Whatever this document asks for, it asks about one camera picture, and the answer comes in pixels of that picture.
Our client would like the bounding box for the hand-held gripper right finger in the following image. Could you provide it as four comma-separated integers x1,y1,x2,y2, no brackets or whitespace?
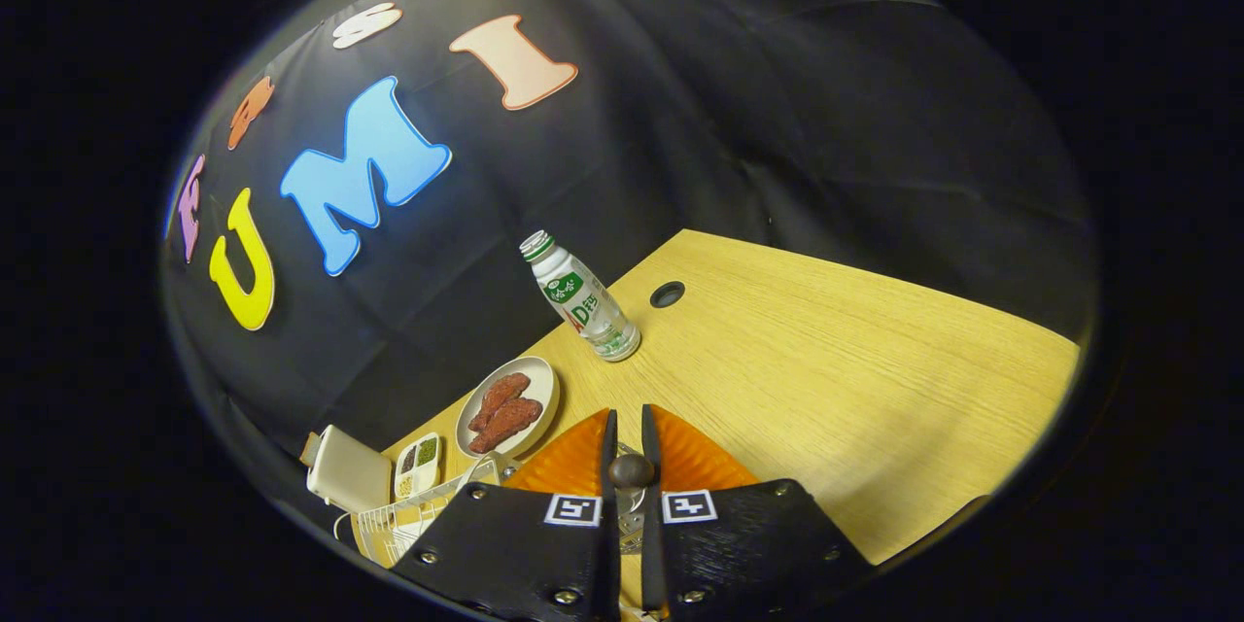
639,403,876,621

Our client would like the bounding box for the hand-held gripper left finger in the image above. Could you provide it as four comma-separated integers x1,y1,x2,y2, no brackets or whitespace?
392,408,624,621

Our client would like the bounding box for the wooden-handled metal spoon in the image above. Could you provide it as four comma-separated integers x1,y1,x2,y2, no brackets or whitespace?
609,453,656,506

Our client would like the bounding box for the white wire dish rack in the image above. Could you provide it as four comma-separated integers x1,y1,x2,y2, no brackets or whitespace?
333,452,506,570

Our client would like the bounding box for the beige round plate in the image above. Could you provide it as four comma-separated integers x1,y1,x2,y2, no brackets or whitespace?
455,356,561,460

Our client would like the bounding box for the white divided dish with beans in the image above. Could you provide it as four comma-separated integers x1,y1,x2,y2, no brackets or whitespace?
393,432,443,503

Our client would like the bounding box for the red meat piece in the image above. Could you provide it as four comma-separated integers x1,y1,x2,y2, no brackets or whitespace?
469,397,544,455
468,372,532,433

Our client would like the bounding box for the white bottle with green label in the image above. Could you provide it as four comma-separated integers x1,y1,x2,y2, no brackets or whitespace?
518,230,642,363

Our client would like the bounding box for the white toaster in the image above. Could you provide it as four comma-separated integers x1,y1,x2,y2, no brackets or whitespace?
306,425,395,514

